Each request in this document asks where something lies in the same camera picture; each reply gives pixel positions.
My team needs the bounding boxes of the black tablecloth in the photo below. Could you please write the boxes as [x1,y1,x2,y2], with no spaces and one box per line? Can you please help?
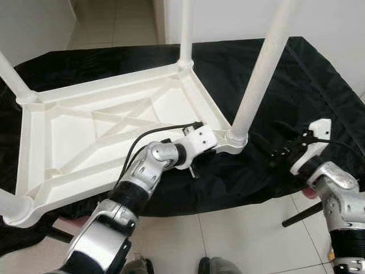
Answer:
[0,35,365,257]

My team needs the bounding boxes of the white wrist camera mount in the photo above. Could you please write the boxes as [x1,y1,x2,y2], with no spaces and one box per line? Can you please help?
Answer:
[290,118,332,175]
[182,124,218,166]

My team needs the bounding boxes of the pink cloth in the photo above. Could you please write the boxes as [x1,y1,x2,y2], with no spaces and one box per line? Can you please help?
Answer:
[302,187,320,200]

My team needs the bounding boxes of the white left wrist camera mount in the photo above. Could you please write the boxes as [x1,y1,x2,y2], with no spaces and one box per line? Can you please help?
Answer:
[182,124,218,166]

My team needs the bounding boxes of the grey robot left foot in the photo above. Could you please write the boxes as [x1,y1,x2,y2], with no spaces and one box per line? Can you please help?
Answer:
[123,257,155,274]

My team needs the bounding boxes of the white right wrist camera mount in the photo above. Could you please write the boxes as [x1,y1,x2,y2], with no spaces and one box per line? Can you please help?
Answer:
[290,118,332,175]

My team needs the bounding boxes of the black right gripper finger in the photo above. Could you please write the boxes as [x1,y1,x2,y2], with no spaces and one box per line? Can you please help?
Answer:
[274,120,300,140]
[251,132,280,158]

